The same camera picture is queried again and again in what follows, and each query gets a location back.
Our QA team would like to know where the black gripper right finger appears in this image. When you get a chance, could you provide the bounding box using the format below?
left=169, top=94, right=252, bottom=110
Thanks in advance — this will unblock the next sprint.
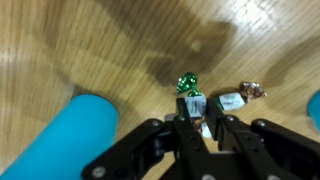
left=204, top=99, right=320, bottom=180

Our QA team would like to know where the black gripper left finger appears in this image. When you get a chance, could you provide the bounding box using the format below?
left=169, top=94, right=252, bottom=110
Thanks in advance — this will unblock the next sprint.
left=81, top=97, right=211, bottom=180

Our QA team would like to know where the green white sweet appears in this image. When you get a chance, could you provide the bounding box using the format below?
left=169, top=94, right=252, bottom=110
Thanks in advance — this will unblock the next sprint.
left=175, top=71, right=213, bottom=139

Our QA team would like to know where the blue plastic cup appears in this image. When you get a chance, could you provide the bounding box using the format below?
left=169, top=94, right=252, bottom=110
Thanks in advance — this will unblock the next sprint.
left=306, top=89, right=320, bottom=133
left=0, top=94, right=120, bottom=180

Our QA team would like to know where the brown wrapped candy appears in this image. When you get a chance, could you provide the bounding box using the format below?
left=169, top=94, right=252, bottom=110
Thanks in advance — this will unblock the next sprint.
left=213, top=80, right=268, bottom=112

